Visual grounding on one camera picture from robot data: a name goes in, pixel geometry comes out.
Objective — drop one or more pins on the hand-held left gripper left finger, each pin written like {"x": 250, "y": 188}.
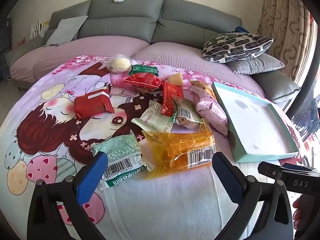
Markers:
{"x": 92, "y": 177}

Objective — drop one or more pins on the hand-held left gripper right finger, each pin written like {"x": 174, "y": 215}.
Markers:
{"x": 227, "y": 177}

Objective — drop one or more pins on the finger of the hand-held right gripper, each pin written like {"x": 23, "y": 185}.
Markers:
{"x": 297, "y": 167}
{"x": 271, "y": 171}

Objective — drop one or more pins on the mint green barcode packet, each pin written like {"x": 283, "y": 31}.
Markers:
{"x": 120, "y": 152}

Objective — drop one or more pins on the teal cardboard box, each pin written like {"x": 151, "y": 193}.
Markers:
{"x": 250, "y": 120}

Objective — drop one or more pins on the orange translucent snack packet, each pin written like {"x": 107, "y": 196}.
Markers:
{"x": 175, "y": 147}

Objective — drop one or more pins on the pink snack packet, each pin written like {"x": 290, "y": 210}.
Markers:
{"x": 212, "y": 112}

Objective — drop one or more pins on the square red snack packet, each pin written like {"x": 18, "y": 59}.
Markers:
{"x": 92, "y": 105}

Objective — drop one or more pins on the clear barcode snack packet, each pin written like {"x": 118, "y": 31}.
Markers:
{"x": 186, "y": 115}

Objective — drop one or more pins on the white green-edged snack packet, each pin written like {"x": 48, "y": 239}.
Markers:
{"x": 155, "y": 116}

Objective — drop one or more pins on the yellow and red cake packet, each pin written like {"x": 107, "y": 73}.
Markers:
{"x": 202, "y": 87}

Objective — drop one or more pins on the long red snack packet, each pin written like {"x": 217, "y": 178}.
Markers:
{"x": 171, "y": 97}

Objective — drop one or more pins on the red flower print snack packet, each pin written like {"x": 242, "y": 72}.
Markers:
{"x": 142, "y": 81}

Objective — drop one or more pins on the white heart-shaped snack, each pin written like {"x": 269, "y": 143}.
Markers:
{"x": 176, "y": 78}

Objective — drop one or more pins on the person's right hand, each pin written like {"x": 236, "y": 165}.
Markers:
{"x": 298, "y": 211}

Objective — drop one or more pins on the printed blanket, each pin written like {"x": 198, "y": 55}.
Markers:
{"x": 50, "y": 120}

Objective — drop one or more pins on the grey velvet pillow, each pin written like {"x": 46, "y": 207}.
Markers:
{"x": 260, "y": 65}

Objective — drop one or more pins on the white bun in clear packet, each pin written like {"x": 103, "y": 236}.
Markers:
{"x": 120, "y": 63}

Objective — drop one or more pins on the green snack packet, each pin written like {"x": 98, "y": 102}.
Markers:
{"x": 143, "y": 70}

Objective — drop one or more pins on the pink sofa cover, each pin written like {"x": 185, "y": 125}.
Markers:
{"x": 75, "y": 52}
{"x": 185, "y": 57}

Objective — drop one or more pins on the black and white patterned pillow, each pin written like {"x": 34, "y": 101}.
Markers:
{"x": 235, "y": 46}

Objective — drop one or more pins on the blue cloth item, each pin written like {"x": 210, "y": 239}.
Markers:
{"x": 242, "y": 29}

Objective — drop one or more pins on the light grey pillow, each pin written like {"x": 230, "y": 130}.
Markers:
{"x": 65, "y": 31}

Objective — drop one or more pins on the beige patterned curtain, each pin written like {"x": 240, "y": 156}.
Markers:
{"x": 282, "y": 17}

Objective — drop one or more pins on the yellow book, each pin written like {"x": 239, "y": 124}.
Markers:
{"x": 45, "y": 24}

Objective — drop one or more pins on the grey sofa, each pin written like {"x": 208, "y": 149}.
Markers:
{"x": 125, "y": 12}

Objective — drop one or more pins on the white frame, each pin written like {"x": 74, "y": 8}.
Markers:
{"x": 35, "y": 30}

